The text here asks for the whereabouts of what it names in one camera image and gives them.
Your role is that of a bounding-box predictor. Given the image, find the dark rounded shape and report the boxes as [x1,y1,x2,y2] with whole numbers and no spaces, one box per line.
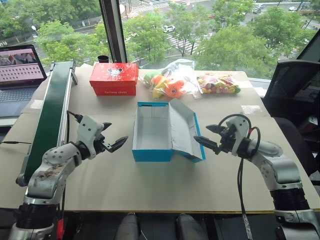
[116,212,140,240]

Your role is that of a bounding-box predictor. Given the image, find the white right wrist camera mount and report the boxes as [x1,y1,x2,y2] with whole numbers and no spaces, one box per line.
[225,116,251,157]

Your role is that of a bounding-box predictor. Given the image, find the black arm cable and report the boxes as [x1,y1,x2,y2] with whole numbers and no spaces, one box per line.
[59,110,84,218]
[217,113,262,240]

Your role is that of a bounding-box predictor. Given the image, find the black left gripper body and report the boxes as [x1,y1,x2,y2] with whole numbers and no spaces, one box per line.
[93,134,113,154]

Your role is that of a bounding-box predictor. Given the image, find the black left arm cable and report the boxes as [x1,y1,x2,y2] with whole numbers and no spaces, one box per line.
[59,110,84,218]

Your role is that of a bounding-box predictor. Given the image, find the clear bag of plush toys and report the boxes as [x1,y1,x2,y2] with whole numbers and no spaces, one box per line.
[138,59,201,100]

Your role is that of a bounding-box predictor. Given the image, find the blue shoe box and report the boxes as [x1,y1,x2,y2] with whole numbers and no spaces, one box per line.
[131,98,207,164]

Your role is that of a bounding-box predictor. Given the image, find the red shoe box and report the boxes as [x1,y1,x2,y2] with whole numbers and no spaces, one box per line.
[89,62,140,97]

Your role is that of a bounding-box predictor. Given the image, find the thin black table cable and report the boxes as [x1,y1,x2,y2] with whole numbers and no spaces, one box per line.
[0,140,33,145]

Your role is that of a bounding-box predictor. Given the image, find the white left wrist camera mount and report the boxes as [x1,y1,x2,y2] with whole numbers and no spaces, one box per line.
[75,115,105,149]

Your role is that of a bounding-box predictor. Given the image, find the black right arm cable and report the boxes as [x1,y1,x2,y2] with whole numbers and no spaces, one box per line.
[217,113,262,240]

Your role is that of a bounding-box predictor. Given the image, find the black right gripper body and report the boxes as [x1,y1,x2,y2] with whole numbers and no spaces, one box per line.
[214,124,238,155]

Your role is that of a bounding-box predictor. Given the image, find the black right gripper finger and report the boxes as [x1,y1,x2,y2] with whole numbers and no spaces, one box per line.
[205,124,224,137]
[193,135,221,151]

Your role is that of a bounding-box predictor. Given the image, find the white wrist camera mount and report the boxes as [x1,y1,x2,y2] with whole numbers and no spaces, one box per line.
[75,115,105,149]
[225,116,251,157]

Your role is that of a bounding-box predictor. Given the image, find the clear bag of small toys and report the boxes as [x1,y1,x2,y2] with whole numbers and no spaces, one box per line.
[195,71,242,96]

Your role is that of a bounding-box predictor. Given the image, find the green conveyor belt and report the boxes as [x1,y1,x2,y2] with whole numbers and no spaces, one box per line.
[15,60,79,188]

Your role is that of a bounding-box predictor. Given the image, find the grey laptop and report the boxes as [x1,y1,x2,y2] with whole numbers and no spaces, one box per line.
[0,44,48,119]

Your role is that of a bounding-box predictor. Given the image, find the dark window frame post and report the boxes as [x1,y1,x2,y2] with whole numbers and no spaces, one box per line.
[98,0,129,66]

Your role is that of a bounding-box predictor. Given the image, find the black mesh office chair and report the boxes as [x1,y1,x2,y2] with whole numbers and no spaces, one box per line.
[263,59,320,187]

